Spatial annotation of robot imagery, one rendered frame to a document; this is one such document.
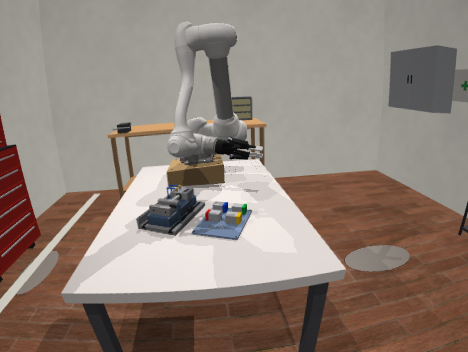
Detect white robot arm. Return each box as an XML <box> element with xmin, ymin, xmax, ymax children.
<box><xmin>167</xmin><ymin>22</ymin><xmax>247</xmax><ymax>165</ymax></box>

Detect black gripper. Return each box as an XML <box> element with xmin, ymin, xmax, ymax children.
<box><xmin>215</xmin><ymin>137</ymin><xmax>263</xmax><ymax>160</ymax></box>

